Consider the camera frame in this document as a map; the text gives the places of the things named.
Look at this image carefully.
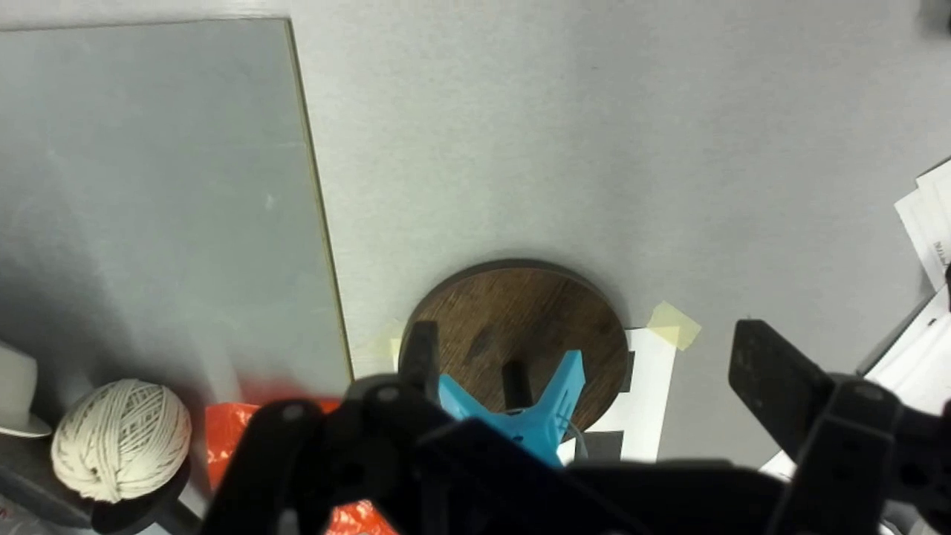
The white yarn ball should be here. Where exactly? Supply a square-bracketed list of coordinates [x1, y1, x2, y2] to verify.
[47, 374, 197, 506]

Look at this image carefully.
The grey table mat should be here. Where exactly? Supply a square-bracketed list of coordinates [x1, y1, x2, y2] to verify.
[0, 16, 356, 442]

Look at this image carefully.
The round wooden stand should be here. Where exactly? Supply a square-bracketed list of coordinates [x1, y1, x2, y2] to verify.
[400, 255, 636, 435]

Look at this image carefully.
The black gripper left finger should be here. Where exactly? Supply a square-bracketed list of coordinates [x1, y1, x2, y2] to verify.
[397, 318, 443, 399]

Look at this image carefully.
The black holder stand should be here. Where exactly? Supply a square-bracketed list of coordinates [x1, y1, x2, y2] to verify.
[0, 432, 206, 535]

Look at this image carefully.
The beige tape piece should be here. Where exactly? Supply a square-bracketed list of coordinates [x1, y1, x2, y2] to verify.
[644, 301, 705, 353]

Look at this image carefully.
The blue plastic clip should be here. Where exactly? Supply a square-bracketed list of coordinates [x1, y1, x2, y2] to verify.
[433, 347, 590, 469]

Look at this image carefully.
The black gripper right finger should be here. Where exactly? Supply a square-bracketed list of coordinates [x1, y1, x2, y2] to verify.
[727, 318, 830, 463]

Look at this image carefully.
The white cup-shaped object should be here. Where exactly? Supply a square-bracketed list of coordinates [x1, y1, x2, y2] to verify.
[0, 338, 54, 442]

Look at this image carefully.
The orange plastic bag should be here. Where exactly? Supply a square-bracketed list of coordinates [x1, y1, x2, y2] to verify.
[201, 396, 400, 535]

